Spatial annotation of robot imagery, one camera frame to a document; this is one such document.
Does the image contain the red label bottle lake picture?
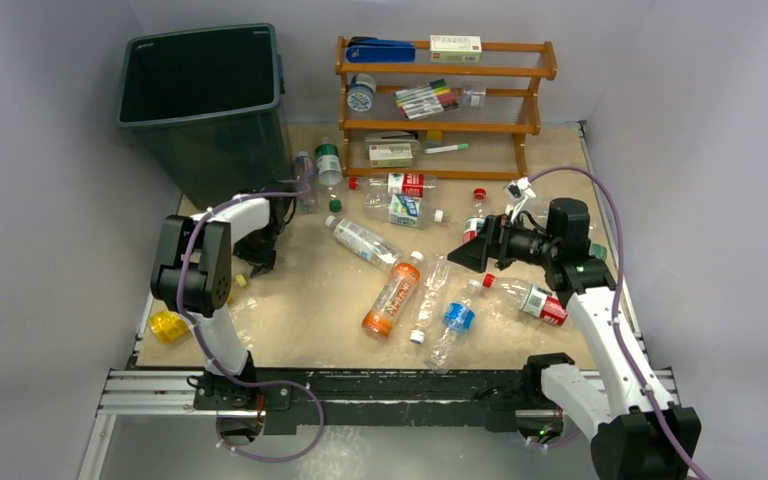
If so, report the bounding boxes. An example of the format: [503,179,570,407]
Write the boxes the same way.
[462,188,487,243]

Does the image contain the clear unlabelled crushed bottle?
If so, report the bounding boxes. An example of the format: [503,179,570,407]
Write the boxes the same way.
[409,255,452,345]

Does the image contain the blue label water bottle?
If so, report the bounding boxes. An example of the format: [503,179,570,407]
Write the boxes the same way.
[426,280,483,373]

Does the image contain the orange tea bottle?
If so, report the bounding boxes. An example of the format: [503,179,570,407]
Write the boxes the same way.
[361,251,424,340]

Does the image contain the white label clear bottle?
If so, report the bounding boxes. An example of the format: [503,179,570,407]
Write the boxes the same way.
[325,215,403,272]

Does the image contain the yellow plastic bottle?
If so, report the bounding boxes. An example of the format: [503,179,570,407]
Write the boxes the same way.
[148,274,250,345]

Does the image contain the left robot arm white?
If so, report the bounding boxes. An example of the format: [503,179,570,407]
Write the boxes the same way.
[150,191,304,409]

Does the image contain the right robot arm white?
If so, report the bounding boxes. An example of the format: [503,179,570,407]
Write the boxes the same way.
[447,198,701,479]

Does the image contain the dark green plastic bin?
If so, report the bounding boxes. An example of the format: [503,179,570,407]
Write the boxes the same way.
[116,23,295,208]

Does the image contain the red label bottle lower right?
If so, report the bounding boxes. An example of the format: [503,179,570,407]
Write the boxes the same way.
[482,274,568,327]

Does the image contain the green blue label bottle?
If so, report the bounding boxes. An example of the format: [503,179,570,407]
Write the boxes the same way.
[363,193,449,229]

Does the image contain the small clear bottle purple label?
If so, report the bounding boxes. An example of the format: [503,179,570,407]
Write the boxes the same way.
[295,151,319,215]

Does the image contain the green bottle far right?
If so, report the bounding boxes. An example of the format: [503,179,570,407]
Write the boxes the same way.
[589,242,608,261]

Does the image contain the green capped white marker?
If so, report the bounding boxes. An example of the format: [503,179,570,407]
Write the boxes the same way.
[424,143,469,155]

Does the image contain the red label bottle near shelf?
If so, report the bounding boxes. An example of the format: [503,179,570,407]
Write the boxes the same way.
[348,173,438,198]

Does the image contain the green label bottle green cap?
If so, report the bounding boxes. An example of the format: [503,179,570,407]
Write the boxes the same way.
[314,136,343,213]

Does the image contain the white red box lower shelf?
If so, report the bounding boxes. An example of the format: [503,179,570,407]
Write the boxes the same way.
[368,143,414,168]

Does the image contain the orange wooden shelf rack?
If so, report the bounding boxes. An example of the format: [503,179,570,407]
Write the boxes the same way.
[335,37,558,181]

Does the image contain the small clear jar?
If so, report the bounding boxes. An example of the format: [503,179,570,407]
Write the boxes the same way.
[461,83,487,108]

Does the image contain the pack of coloured markers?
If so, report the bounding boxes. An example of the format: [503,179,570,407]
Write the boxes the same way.
[393,79,459,120]

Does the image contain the round tape roll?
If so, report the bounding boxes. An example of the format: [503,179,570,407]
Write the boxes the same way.
[346,73,377,113]

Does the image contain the white green small box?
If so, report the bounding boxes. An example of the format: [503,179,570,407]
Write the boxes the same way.
[429,35,483,63]

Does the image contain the blue stapler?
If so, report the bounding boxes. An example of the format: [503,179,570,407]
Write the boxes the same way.
[345,36,416,63]

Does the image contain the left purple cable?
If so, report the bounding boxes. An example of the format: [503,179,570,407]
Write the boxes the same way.
[175,178,312,386]

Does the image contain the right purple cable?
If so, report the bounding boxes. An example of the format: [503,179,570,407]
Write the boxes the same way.
[528,165,710,480]

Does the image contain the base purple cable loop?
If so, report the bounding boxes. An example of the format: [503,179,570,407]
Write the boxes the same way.
[214,380,328,465]

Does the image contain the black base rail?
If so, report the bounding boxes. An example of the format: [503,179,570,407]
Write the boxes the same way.
[97,354,680,439]

